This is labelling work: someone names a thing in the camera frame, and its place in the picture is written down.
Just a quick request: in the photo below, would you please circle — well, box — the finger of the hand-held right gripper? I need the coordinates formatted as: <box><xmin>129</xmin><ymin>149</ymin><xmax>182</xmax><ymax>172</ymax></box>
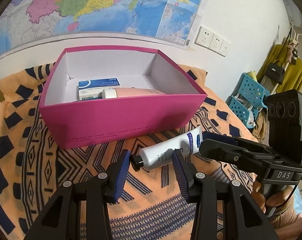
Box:
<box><xmin>199</xmin><ymin>139</ymin><xmax>271</xmax><ymax>167</ymax></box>
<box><xmin>202</xmin><ymin>131</ymin><xmax>268</xmax><ymax>148</ymax></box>

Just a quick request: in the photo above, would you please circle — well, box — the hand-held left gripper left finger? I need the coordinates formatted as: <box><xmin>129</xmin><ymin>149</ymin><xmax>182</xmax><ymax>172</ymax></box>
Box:
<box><xmin>23</xmin><ymin>149</ymin><xmax>131</xmax><ymax>240</ymax></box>

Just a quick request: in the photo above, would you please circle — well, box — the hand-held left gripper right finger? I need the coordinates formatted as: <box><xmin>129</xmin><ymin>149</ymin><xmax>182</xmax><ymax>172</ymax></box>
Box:
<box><xmin>172</xmin><ymin>149</ymin><xmax>278</xmax><ymax>240</ymax></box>

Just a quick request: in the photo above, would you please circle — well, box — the white hand cream tube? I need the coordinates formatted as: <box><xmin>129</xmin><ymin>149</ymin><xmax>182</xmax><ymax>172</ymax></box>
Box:
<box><xmin>130</xmin><ymin>126</ymin><xmax>203</xmax><ymax>172</ymax></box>

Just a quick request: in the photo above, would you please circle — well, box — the pink cardboard box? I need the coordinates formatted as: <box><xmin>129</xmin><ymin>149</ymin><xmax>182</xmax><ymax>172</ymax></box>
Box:
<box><xmin>38</xmin><ymin>45</ymin><xmax>208</xmax><ymax>150</ymax></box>

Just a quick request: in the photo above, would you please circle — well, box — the pink hand cream tube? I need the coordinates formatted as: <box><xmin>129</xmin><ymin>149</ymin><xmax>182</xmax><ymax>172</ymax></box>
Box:
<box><xmin>102</xmin><ymin>87</ymin><xmax>166</xmax><ymax>99</ymax></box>

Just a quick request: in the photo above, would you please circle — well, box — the blue and white medicine box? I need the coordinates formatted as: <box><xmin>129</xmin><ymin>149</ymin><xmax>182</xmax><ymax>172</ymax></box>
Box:
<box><xmin>78</xmin><ymin>78</ymin><xmax>122</xmax><ymax>89</ymax></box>

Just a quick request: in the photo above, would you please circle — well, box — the person's right forearm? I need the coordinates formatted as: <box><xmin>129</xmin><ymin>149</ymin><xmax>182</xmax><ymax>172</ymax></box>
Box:
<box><xmin>268</xmin><ymin>195</ymin><xmax>302</xmax><ymax>240</ymax></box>

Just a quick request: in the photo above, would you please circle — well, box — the person's right hand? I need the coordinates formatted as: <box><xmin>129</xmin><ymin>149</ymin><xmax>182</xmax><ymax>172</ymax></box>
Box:
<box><xmin>252</xmin><ymin>180</ymin><xmax>295</xmax><ymax>215</ymax></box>

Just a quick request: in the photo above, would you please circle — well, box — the blue plastic basket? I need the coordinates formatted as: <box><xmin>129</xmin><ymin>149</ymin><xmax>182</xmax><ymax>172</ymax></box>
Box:
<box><xmin>240</xmin><ymin>73</ymin><xmax>270</xmax><ymax>108</ymax></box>
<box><xmin>227</xmin><ymin>96</ymin><xmax>256</xmax><ymax>128</ymax></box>

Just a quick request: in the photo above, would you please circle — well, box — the yellow garment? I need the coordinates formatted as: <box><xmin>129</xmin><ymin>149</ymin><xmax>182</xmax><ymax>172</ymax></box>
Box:
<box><xmin>256</xmin><ymin>44</ymin><xmax>302</xmax><ymax>93</ymax></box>

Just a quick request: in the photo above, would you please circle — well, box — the black handbag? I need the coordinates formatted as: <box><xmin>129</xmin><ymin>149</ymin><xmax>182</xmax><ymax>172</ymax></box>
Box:
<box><xmin>265</xmin><ymin>61</ymin><xmax>286</xmax><ymax>85</ymax></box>

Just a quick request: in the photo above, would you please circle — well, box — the orange patterned blanket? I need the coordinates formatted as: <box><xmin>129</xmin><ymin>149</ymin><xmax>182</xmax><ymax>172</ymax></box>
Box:
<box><xmin>0</xmin><ymin>62</ymin><xmax>266</xmax><ymax>240</ymax></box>

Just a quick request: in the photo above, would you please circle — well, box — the white coat rack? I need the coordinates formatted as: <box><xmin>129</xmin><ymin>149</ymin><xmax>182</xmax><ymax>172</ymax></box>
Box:
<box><xmin>287</xmin><ymin>25</ymin><xmax>302</xmax><ymax>60</ymax></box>

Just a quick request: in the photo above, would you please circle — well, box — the colourful wall map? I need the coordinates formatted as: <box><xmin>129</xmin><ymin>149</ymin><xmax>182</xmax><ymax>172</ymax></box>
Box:
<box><xmin>0</xmin><ymin>0</ymin><xmax>209</xmax><ymax>63</ymax></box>

